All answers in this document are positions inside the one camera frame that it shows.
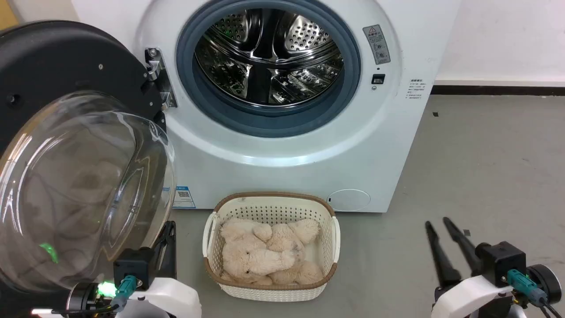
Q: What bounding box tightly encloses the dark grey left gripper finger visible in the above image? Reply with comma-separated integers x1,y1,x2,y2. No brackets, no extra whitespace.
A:
151,230,167,280
165,220,177,280

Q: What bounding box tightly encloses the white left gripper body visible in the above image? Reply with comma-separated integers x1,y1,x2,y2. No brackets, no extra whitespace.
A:
116,277,202,318

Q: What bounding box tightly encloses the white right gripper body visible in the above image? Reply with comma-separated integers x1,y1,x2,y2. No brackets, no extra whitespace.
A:
431,274,515,318

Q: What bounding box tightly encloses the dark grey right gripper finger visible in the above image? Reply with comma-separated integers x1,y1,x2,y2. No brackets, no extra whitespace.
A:
443,217,482,276
425,221,462,288

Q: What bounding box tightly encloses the white front-load washing machine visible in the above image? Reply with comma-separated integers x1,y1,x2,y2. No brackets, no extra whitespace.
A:
72,0,462,214

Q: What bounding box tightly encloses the black round glass washer door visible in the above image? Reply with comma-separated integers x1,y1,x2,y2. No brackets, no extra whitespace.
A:
0,20,177,297

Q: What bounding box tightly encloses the metal door hinge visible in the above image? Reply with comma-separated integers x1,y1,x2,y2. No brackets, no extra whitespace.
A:
144,47,178,110

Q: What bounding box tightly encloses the blue white energy label sticker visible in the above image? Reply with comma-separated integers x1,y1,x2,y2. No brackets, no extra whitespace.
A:
172,185,196,209

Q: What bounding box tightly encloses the beige plush teddy bear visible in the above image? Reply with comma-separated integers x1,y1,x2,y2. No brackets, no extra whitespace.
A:
219,217,324,286

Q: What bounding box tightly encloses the round white filter cover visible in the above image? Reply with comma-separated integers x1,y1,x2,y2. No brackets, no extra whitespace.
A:
327,189,371,212

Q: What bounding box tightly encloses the white plastic laundry basket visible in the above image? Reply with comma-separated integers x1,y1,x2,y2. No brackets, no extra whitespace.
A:
202,192,341,303

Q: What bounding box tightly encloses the grey warning sticker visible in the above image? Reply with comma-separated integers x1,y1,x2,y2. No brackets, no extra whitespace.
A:
363,24,391,65

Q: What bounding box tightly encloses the stainless steel washer drum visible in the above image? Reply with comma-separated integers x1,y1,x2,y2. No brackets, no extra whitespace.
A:
194,8,345,108

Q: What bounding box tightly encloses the teal left cable connector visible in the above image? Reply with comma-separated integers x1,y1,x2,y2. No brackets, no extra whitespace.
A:
110,275,138,312

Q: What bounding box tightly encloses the teal cable connector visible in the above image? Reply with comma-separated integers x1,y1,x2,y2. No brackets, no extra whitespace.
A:
110,275,138,312
507,269,548,307

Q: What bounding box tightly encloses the teal right cable connector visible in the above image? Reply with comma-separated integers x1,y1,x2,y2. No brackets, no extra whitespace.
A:
507,269,548,307

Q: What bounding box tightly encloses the black wall baseboard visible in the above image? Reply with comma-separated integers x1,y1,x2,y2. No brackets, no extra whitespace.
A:
431,85,565,96

